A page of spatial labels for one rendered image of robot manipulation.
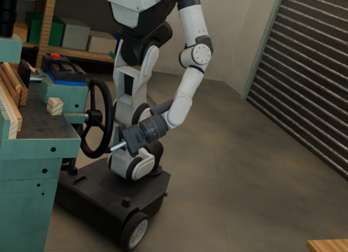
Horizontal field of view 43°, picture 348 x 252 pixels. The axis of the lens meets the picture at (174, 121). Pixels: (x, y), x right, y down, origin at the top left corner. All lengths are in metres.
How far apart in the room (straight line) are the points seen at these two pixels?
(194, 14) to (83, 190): 1.10
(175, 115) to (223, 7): 3.89
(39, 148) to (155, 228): 1.42
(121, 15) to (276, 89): 3.17
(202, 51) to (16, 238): 0.91
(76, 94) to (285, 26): 3.70
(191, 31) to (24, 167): 0.79
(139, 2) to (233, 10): 3.76
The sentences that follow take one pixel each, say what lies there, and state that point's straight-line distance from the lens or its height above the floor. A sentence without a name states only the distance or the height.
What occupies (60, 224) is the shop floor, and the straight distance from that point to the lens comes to 2.39.
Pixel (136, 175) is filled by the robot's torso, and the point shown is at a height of 0.28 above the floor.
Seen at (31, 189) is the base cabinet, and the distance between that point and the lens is 1.40.
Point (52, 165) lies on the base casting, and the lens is 1.37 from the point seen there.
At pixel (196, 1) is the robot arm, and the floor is 1.27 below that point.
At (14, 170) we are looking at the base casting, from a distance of 1.34.
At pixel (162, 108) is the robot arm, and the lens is 1.63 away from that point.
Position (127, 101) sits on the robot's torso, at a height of 0.70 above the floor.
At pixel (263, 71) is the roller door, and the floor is 0.41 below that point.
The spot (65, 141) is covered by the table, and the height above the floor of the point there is 0.89.
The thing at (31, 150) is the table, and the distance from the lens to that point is 1.20.
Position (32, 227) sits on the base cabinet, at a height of 0.53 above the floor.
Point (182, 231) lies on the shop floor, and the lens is 2.57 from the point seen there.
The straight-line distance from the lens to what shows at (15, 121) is 1.15.
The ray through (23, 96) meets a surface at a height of 0.93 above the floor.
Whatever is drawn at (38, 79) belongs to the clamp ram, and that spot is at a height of 0.95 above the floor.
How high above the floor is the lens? 1.45
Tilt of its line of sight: 21 degrees down
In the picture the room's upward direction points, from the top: 17 degrees clockwise
